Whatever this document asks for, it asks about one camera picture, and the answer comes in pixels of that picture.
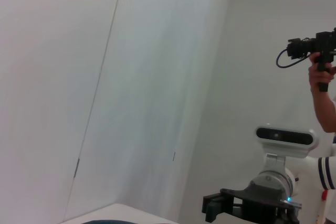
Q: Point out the small red button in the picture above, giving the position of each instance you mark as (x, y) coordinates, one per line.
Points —
(324, 195)

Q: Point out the person's bare forearm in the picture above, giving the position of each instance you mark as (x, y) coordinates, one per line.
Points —
(325, 111)

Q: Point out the person's hand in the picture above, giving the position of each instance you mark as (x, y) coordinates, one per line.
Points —
(313, 77)

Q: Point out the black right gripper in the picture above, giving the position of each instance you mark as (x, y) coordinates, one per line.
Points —
(262, 211)

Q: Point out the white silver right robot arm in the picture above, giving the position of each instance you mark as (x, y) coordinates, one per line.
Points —
(270, 182)

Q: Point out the black handheld camera rig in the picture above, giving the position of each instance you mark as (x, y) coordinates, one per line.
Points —
(323, 43)

